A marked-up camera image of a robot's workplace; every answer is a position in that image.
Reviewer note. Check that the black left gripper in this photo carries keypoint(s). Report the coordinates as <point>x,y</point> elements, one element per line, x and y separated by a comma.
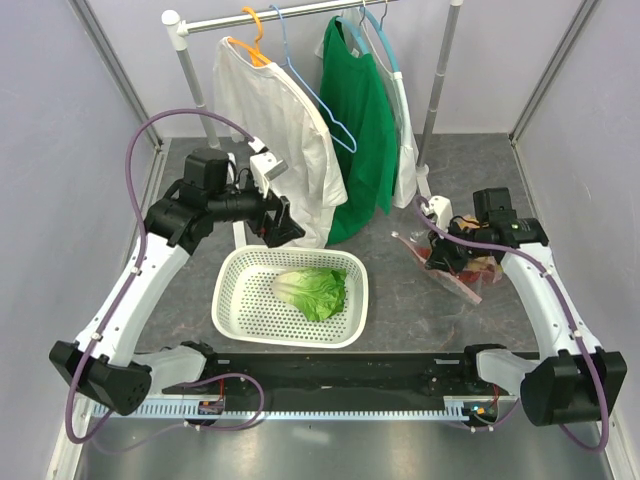
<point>282,228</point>

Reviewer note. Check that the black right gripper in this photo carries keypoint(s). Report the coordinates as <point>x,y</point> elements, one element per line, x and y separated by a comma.
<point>441,256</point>

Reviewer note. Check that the clear pink zip bag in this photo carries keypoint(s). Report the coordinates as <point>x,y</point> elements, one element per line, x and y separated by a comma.
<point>419,248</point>

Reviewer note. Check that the red plastic lobster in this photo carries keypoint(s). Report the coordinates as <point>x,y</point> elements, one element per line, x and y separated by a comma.
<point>448,277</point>

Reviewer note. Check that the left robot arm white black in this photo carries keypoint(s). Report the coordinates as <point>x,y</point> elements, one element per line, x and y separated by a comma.
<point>101,363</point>

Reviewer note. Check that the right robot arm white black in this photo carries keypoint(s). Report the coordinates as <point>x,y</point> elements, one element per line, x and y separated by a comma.
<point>574,379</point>

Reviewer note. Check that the white perforated plastic basket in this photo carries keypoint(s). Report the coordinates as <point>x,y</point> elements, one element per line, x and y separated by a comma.
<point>244,307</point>

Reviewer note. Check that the green lettuce head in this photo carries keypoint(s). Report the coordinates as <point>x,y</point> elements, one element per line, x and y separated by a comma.
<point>318,293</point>

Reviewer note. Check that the white garment on right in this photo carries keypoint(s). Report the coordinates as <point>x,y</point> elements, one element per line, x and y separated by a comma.
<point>405,183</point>

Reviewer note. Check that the white t-shirt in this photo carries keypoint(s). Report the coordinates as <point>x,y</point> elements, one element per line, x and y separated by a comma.
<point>266,102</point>

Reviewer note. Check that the green t-shirt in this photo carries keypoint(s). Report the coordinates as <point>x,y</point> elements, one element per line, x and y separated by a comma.
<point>362,124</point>

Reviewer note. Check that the teal clothes hanger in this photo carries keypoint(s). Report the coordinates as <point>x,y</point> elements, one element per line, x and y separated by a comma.
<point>372,40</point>

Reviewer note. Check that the grey white clothes rack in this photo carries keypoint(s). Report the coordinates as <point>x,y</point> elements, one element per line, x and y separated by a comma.
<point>178,29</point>

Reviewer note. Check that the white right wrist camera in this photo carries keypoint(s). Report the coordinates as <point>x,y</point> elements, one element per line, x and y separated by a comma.
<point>438,210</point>

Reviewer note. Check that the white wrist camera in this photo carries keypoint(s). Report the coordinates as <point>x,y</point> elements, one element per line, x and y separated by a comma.
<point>438,210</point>
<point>264,166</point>

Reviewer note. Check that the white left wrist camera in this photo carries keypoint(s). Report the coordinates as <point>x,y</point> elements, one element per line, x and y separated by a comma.
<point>264,166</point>

